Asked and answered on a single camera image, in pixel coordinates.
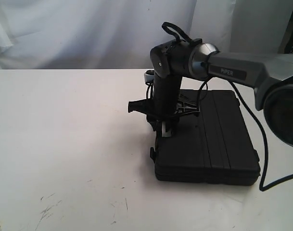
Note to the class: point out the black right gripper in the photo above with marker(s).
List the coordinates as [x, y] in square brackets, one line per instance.
[164, 104]

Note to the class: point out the black plastic tool case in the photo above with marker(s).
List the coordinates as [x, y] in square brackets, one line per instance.
[213, 147]

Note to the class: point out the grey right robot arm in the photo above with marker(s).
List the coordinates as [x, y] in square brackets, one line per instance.
[269, 75]

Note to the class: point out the white backdrop curtain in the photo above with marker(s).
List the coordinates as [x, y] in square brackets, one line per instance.
[113, 34]

